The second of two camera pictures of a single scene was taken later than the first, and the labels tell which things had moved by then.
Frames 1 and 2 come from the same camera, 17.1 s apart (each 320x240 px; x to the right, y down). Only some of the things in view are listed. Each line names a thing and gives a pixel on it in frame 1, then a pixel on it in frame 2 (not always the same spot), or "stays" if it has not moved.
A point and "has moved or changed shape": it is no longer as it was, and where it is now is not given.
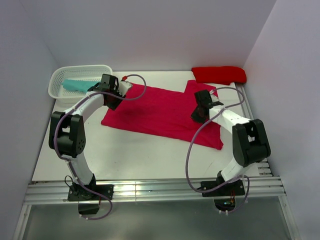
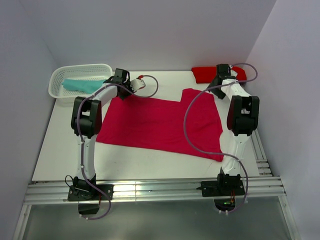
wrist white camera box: [214, 98] → [233, 73]
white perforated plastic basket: [84, 73] stays
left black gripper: [114, 106] → [128, 83]
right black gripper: [196, 118] → [220, 94]
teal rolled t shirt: [78, 85] stays
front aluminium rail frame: [55, 192] stays
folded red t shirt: [220, 75] stays
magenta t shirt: [164, 114] has moved or changed shape
